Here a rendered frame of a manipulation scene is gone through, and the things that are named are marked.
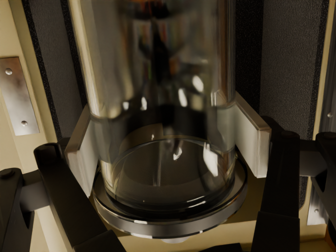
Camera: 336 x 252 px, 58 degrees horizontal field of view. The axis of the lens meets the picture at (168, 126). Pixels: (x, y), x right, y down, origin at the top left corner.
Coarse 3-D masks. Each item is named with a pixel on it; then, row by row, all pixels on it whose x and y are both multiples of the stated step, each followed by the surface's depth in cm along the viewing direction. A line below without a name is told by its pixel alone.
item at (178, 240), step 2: (188, 236) 23; (172, 238) 22; (174, 238) 22; (176, 238) 22; (178, 238) 22; (180, 238) 22; (182, 238) 22; (184, 238) 22; (186, 238) 23; (164, 240) 23; (166, 240) 22; (168, 240) 22; (170, 240) 22; (172, 240) 22; (174, 240) 22; (176, 240) 22; (178, 240) 22; (180, 240) 22; (182, 240) 22; (168, 242) 22; (170, 242) 22; (172, 242) 22; (174, 242) 22; (176, 242) 22; (178, 242) 22
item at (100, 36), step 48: (96, 0) 13; (144, 0) 13; (192, 0) 13; (96, 48) 14; (144, 48) 14; (192, 48) 14; (96, 96) 16; (144, 96) 15; (192, 96) 15; (96, 144) 18; (144, 144) 16; (192, 144) 16; (96, 192) 19; (144, 192) 17; (192, 192) 17; (240, 192) 18
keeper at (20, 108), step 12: (0, 60) 25; (12, 60) 25; (0, 72) 26; (12, 72) 26; (0, 84) 26; (12, 84) 26; (24, 84) 26; (12, 96) 26; (24, 96) 27; (12, 108) 27; (24, 108) 27; (12, 120) 27; (24, 120) 27; (24, 132) 28; (36, 132) 28
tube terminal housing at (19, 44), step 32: (0, 0) 24; (0, 32) 24; (32, 64) 28; (0, 96) 26; (32, 96) 27; (320, 96) 29; (32, 160) 29; (256, 192) 39; (224, 224) 34; (320, 224) 35
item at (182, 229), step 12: (96, 204) 19; (240, 204) 19; (108, 216) 18; (216, 216) 17; (228, 216) 18; (120, 228) 18; (132, 228) 17; (144, 228) 17; (156, 228) 17; (168, 228) 17; (180, 228) 17; (192, 228) 17; (204, 228) 17
